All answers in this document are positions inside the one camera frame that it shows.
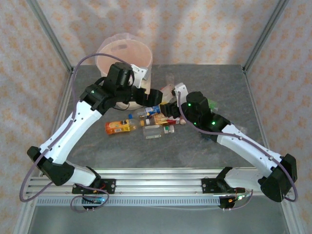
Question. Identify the red yellow label tea bottle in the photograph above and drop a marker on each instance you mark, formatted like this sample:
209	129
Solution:
159	120

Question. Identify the green label soda water bottle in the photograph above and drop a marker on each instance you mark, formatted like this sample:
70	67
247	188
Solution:
212	104

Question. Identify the blue label cola bottle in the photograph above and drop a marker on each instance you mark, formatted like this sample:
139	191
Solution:
151	111

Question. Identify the small green label bottle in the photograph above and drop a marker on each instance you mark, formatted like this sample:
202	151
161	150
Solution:
169	129

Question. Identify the clear square plastic bottle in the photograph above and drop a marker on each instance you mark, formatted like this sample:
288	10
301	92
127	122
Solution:
152	132

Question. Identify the orange label juice bottle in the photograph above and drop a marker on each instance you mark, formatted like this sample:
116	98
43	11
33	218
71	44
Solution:
117	126

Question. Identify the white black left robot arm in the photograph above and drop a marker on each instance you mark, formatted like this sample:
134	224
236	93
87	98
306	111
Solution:
70	131

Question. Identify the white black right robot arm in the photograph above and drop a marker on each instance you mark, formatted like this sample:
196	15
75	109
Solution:
248	146

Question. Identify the cream plastic bin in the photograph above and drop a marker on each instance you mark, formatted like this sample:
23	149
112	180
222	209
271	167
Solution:
146	85

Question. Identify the small lit circuit board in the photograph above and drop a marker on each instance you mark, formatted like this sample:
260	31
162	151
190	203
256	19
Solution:
240	197
93	200

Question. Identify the grey metal lower shelf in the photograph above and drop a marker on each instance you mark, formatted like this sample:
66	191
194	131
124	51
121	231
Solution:
156	221

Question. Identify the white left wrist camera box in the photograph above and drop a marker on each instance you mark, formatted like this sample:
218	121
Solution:
140	72

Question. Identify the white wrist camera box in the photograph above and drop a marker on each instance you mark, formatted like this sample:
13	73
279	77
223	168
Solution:
140	72
181	91

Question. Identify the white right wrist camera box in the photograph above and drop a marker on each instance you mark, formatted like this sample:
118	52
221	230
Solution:
181	91

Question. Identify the aluminium table side rail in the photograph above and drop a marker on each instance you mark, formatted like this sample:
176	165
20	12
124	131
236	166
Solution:
63	97
252	97

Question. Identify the aluminium rail base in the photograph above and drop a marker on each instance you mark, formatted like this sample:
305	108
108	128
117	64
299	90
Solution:
158	181

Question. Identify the aluminium left frame post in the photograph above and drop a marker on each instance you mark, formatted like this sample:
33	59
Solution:
39	12

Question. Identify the aluminium frame post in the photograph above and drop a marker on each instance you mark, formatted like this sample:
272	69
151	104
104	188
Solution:
269	24
39	12

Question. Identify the aluminium right frame post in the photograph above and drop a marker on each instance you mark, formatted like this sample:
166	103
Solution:
269	24

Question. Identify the aluminium frame leg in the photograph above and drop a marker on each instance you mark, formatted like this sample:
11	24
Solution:
26	219
291	219

